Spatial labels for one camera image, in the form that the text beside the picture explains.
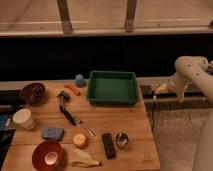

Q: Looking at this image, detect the purple bowl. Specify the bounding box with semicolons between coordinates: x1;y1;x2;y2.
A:
20;83;46;105

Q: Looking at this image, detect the green plastic tray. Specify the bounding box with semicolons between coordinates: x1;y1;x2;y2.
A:
87;71;139;106

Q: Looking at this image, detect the blue plastic cup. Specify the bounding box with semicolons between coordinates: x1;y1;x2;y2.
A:
75;74;86;88

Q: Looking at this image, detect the blue sponge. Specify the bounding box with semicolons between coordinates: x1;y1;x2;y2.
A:
41;127;64;141

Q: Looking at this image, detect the metal rail beam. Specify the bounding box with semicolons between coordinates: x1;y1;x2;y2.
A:
139;77;213;110

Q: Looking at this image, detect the dark purple grapes bunch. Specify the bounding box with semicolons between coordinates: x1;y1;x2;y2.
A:
30;86;43;99

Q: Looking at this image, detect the orange fruit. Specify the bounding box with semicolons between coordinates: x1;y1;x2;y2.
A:
73;133;88;149

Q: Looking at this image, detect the white paper cup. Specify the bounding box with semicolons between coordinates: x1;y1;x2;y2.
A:
13;108;35;130

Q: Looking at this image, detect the red bowl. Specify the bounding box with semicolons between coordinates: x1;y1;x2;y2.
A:
32;140;64;171

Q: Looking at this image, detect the shiny metal cup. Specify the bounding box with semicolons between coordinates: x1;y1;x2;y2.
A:
115;132;129;149

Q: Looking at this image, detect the black remote control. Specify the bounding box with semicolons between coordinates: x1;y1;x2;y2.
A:
102;133;116;159

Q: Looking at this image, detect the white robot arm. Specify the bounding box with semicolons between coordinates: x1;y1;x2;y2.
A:
154;56;213;171

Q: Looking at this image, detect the black handled brush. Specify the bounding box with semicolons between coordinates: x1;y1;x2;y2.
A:
57;91;76;125

